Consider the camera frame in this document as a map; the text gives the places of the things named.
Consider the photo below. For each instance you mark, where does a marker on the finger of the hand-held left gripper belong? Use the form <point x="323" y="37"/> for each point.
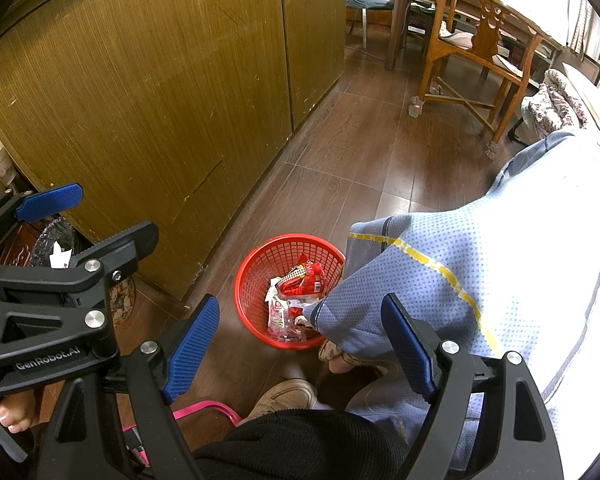
<point x="125" y="242"/>
<point x="50" y="202"/>

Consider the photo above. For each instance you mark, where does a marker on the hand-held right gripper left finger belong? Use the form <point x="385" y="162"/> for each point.
<point x="192" y="345"/>

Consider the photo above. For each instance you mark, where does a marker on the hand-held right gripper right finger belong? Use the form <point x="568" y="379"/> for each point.
<point x="407" y="347"/>

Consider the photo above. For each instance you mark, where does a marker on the red plastic basket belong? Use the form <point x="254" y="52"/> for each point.
<point x="252" y="310"/>

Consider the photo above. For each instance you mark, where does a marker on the clear red printed wrapper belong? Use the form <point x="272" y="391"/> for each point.
<point x="282" y="317"/>

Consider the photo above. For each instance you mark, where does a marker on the red snack bag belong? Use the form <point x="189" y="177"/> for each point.
<point x="302" y="280"/>

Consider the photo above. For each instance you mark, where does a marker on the dark clear trash bag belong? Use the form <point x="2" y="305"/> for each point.
<point x="50" y="240"/>

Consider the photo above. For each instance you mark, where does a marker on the person's left hand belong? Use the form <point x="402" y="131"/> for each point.
<point x="15" y="410"/>

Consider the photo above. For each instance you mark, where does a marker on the patterned round mat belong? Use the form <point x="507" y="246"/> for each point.
<point x="122" y="300"/>

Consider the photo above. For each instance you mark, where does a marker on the patterned slipper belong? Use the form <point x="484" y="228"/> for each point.
<point x="340" y="355"/>

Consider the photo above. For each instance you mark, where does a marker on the beige sneaker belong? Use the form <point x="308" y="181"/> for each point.
<point x="285" y="397"/>

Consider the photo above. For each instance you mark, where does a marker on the blue striped blanket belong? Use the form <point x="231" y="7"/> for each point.
<point x="505" y="285"/>

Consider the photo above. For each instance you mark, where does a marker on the brown wooden cabinet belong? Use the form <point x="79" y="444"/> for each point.
<point x="155" y="110"/>

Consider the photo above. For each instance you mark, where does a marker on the grey chair leg cover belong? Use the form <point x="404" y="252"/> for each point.
<point x="415" y="106"/>
<point x="491" y="151"/>

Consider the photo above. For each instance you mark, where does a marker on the folded floral quilt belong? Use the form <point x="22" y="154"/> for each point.
<point x="555" y="105"/>

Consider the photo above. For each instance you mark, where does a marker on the cream pillow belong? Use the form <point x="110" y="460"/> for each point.
<point x="592" y="95"/>

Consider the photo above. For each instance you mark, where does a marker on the white seat cushion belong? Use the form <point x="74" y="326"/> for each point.
<point x="460" y="37"/>

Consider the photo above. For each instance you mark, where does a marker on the carved wooden armchair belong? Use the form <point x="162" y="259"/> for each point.
<point x="485" y="40"/>

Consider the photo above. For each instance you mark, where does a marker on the blue upholstered chair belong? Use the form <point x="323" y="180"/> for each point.
<point x="365" y="2"/>

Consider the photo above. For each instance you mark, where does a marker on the pink metal frame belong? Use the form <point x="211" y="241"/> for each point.
<point x="205" y="406"/>

